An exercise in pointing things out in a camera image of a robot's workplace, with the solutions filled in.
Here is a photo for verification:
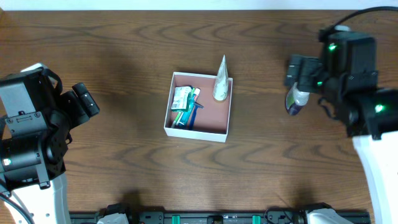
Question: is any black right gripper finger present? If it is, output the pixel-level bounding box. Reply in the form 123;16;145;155
284;54;303;88
297;57;322;93

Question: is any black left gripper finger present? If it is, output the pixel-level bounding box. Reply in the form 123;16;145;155
72;83;100;118
63;91;89;124

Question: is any clear pump bottle blue liquid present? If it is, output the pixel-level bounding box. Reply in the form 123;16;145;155
285;83;310;116

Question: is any white bamboo print tube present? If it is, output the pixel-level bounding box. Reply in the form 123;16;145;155
213;55;229;101

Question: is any white and green soap packet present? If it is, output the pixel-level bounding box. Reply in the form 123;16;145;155
170;86;193;112

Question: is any green and white toothbrush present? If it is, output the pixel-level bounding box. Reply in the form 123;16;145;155
171;87;195;128

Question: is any blue disposable razor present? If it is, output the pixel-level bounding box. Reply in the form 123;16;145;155
188;103;204;130

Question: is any small teal toothpaste tube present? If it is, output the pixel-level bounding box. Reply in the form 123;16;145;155
177;88;201;128

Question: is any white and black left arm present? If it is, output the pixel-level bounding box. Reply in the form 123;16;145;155
1;63;100;223

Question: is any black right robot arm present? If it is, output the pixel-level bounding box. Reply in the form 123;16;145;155
285;54;397;223

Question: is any white box with pink interior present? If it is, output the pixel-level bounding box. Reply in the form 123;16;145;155
164;72;233;142

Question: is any black rail with green clips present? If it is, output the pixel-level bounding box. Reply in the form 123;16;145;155
68;203;373;224

